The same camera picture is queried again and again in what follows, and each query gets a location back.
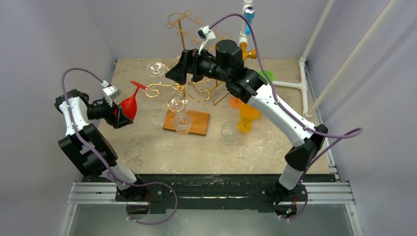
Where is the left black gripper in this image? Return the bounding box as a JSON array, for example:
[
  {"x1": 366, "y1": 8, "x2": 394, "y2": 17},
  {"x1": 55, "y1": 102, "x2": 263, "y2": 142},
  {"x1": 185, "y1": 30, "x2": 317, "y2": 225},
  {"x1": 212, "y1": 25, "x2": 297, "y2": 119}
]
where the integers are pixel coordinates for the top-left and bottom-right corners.
[{"x1": 87, "y1": 96, "x2": 133, "y2": 128}]

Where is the red plastic goblet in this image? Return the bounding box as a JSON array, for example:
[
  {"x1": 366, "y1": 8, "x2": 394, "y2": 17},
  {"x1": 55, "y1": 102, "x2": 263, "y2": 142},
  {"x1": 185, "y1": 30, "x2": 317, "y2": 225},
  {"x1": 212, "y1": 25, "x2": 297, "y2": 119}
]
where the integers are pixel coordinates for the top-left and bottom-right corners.
[{"x1": 113, "y1": 81, "x2": 147, "y2": 121}]

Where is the clear stemmed glass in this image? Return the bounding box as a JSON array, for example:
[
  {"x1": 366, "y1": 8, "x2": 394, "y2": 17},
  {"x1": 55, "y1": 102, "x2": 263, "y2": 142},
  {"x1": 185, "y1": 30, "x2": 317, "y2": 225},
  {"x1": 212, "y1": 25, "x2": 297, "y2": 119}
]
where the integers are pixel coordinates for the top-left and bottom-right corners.
[{"x1": 168, "y1": 97, "x2": 191, "y2": 135}]

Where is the gold swirl wine glass rack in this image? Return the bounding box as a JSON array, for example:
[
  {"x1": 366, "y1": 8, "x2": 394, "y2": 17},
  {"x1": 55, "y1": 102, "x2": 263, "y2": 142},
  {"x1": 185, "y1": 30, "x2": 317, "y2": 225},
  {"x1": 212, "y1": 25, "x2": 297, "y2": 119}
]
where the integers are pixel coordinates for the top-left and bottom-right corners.
[{"x1": 146, "y1": 80, "x2": 210, "y2": 137}]

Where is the yellow goblet front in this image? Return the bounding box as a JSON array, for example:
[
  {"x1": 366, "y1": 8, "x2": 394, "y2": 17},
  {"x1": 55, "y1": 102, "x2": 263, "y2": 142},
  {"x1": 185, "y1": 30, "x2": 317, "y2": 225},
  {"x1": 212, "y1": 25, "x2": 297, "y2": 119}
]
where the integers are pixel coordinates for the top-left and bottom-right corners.
[{"x1": 237, "y1": 103, "x2": 260, "y2": 134}]

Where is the clear wine glass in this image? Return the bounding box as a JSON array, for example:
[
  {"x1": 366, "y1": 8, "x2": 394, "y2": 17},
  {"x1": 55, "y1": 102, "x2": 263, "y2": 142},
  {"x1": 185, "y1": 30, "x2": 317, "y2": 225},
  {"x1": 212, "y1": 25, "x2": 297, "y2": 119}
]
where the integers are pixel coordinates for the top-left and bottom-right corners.
[{"x1": 146, "y1": 61, "x2": 167, "y2": 84}]

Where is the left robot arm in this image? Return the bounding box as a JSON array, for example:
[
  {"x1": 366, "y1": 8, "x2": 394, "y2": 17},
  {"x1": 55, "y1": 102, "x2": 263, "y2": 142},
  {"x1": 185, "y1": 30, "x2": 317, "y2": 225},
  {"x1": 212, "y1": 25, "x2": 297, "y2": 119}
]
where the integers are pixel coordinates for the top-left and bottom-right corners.
[{"x1": 54, "y1": 89, "x2": 148, "y2": 201}]

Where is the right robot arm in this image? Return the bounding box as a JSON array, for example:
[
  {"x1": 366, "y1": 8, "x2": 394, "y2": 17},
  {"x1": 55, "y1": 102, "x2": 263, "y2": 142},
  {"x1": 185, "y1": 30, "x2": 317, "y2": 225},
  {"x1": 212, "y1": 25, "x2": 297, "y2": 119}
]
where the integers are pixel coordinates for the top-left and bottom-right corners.
[{"x1": 165, "y1": 40, "x2": 328, "y2": 200}]

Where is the orange plastic goblet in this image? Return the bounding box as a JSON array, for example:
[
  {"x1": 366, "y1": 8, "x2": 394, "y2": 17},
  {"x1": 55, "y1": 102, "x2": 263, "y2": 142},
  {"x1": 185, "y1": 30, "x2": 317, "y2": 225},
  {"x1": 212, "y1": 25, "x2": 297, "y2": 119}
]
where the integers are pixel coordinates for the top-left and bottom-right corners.
[{"x1": 229, "y1": 97, "x2": 243, "y2": 109}]

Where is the small clear tumbler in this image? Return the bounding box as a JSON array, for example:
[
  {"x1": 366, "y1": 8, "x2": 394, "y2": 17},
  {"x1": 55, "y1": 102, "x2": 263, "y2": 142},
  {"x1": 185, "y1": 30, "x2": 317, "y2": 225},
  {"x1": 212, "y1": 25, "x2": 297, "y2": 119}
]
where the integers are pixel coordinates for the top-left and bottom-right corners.
[{"x1": 221, "y1": 122, "x2": 236, "y2": 145}]

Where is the orange faucet tap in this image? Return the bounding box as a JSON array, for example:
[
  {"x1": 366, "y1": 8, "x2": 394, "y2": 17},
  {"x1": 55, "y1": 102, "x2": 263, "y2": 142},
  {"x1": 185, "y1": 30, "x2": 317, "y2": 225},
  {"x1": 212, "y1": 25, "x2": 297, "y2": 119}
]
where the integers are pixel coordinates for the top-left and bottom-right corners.
[{"x1": 239, "y1": 42, "x2": 257, "y2": 60}]

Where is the green plastic cup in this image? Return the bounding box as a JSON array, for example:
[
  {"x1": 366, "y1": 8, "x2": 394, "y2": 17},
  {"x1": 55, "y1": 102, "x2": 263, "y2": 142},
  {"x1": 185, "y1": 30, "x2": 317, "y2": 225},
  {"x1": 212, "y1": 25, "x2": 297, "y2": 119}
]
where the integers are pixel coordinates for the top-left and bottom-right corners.
[{"x1": 258, "y1": 70, "x2": 274, "y2": 84}]

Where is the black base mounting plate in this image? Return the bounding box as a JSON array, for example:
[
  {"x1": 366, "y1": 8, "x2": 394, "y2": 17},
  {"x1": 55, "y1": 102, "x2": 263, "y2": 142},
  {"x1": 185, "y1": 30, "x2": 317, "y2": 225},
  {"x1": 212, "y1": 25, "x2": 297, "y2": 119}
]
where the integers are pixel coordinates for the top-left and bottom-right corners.
[{"x1": 82, "y1": 173, "x2": 308, "y2": 215}]

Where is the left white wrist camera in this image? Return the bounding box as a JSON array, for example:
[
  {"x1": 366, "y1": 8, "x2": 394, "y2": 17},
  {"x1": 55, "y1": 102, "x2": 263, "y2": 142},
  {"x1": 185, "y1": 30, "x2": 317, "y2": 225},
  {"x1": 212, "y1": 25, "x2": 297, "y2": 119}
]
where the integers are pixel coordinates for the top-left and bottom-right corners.
[{"x1": 101, "y1": 80, "x2": 121, "y2": 107}]

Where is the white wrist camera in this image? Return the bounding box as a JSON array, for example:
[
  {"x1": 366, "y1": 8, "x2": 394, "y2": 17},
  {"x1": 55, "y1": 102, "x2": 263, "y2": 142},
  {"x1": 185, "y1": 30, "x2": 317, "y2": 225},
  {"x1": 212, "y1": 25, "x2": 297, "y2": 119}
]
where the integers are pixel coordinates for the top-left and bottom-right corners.
[
  {"x1": 101, "y1": 80, "x2": 121, "y2": 107},
  {"x1": 197, "y1": 25, "x2": 216, "y2": 54}
]

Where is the gold tall wire rack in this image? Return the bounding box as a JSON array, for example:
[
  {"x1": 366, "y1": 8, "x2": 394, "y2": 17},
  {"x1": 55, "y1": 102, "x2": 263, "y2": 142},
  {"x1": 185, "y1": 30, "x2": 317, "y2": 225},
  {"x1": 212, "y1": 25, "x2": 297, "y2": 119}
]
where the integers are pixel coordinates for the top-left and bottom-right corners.
[{"x1": 165, "y1": 10, "x2": 228, "y2": 106}]

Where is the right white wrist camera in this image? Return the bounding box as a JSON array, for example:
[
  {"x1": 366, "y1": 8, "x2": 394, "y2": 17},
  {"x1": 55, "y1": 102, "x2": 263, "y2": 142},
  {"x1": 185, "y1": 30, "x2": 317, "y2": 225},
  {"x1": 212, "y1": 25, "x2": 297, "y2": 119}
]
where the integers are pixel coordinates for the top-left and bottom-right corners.
[{"x1": 197, "y1": 25, "x2": 216, "y2": 54}]

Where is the white pvc pipe frame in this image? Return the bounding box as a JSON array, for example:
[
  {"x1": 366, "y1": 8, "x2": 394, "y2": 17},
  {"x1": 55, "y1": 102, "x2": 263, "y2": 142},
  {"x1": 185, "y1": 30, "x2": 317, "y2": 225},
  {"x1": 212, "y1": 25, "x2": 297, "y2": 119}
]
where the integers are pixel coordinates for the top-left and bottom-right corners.
[{"x1": 238, "y1": 0, "x2": 335, "y2": 118}]

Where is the aluminium rail frame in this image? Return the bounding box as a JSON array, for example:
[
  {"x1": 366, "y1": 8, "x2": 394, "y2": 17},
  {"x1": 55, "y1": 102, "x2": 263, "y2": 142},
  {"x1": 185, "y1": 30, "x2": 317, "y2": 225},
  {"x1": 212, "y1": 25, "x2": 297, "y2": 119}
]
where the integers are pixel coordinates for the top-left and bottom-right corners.
[{"x1": 68, "y1": 182, "x2": 363, "y2": 236}]

